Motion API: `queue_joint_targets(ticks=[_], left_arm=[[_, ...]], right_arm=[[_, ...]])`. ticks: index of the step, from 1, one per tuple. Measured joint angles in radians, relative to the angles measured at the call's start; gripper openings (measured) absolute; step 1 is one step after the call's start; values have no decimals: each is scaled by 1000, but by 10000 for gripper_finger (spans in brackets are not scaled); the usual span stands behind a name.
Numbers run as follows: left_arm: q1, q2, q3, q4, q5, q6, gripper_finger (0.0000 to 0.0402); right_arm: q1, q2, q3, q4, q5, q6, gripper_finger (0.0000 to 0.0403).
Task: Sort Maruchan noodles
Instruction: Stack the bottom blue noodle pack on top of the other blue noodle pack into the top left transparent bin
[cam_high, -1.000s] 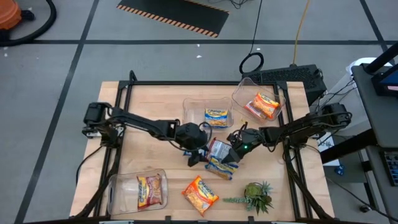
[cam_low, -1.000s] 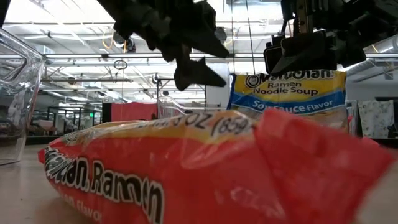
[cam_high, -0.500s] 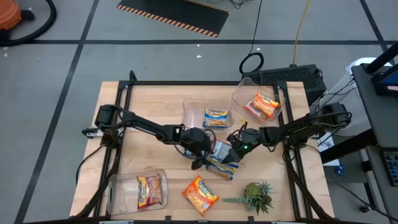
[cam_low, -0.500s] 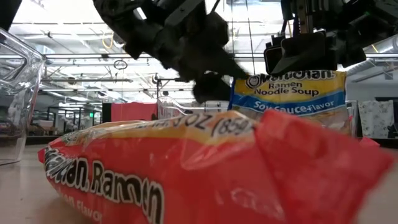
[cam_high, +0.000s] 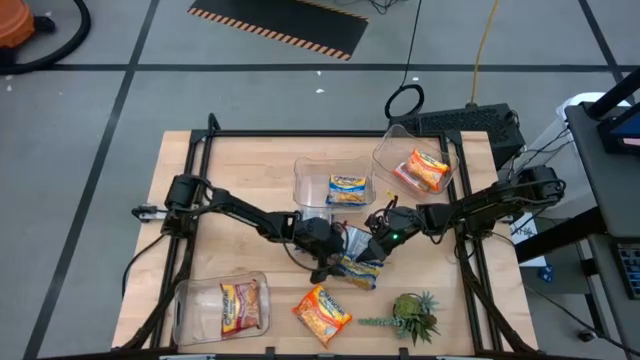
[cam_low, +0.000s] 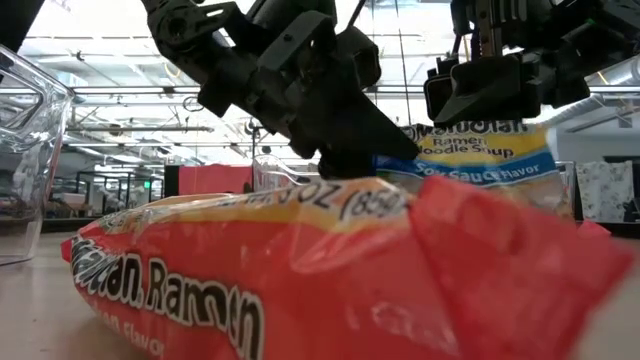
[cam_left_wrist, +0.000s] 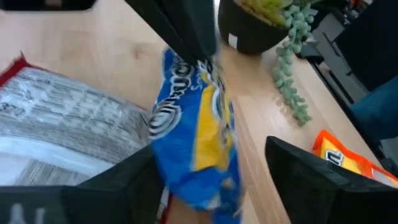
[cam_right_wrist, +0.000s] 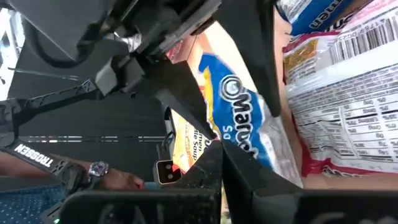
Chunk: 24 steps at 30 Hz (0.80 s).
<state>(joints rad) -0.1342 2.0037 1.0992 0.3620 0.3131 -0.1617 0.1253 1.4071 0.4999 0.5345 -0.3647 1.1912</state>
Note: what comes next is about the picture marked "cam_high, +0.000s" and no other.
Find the black metal table frame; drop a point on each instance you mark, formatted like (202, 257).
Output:
(325, 133)

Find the white plastic bin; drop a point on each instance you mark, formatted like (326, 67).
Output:
(575, 102)

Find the grey desk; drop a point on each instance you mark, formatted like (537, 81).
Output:
(610, 190)

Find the black monitor with blue screen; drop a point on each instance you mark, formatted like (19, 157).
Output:
(622, 132)

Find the black hazard-striped floor mat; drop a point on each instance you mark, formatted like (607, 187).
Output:
(280, 25)

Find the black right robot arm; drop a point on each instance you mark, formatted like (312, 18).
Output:
(480, 202)

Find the white paper sheet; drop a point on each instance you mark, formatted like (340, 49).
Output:
(527, 242)

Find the black keyboard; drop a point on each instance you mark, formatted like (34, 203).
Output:
(631, 270)

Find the small blue floor item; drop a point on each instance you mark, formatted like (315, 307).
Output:
(546, 274)

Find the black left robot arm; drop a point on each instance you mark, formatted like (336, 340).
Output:
(240, 210)

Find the red Maruchan ramen pack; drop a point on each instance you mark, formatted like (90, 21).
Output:
(240, 307)
(357, 240)

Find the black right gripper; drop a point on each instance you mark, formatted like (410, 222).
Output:
(397, 225)

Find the black computer case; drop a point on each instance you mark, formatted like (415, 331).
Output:
(465, 122)

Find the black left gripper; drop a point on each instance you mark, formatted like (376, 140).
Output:
(322, 240)

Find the orange shop vacuum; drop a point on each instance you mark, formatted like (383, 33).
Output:
(12, 22)

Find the clear plastic bin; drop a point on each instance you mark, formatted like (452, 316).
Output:
(310, 180)
(395, 145)
(200, 310)

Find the orange Maruchan ramen pack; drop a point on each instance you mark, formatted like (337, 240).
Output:
(322, 315)
(427, 169)
(401, 175)

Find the succulent plant in dark pot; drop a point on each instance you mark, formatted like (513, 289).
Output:
(407, 307)

